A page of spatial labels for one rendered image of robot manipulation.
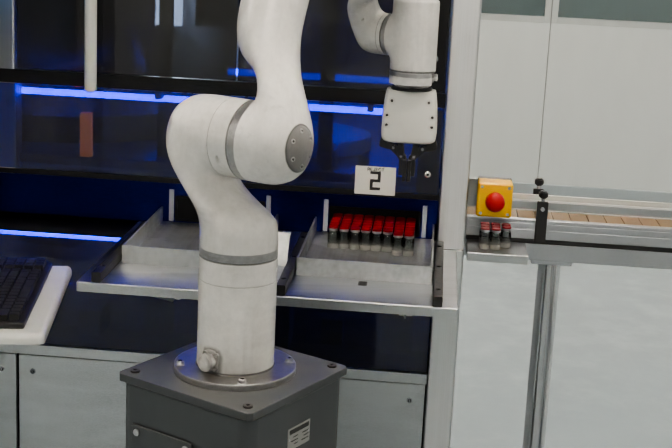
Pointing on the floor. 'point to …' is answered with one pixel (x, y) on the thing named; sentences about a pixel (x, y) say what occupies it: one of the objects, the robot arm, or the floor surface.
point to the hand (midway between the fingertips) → (406, 169)
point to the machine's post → (455, 180)
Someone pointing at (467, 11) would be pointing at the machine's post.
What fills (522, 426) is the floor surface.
